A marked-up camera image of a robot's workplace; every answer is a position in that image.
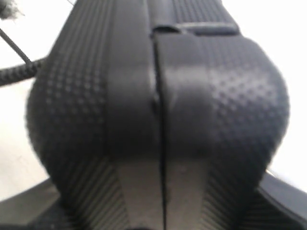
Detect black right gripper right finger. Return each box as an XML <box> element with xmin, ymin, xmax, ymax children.
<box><xmin>148</xmin><ymin>0</ymin><xmax>307</xmax><ymax>230</ymax></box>

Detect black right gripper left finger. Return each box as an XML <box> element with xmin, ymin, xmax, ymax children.
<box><xmin>0</xmin><ymin>0</ymin><xmax>166</xmax><ymax>230</ymax></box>

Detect black power cord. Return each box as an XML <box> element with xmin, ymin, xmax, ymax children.
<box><xmin>0</xmin><ymin>0</ymin><xmax>48</xmax><ymax>87</ymax></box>

